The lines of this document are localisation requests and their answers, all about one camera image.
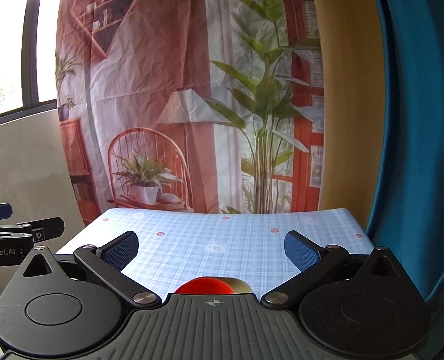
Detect green square plate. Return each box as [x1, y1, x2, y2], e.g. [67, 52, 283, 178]
[220, 277, 253, 294]

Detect red bowl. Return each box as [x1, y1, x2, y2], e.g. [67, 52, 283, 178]
[175, 277, 234, 295]

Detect blue plaid tablecloth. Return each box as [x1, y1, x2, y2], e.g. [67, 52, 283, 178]
[58, 208, 373, 298]

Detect teal curtain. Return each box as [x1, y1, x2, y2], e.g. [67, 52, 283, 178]
[367, 0, 444, 359]

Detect printed room scene backdrop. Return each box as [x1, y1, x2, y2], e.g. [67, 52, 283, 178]
[55, 0, 324, 224]

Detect black window frame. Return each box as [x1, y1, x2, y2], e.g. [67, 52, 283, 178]
[0, 0, 56, 124]

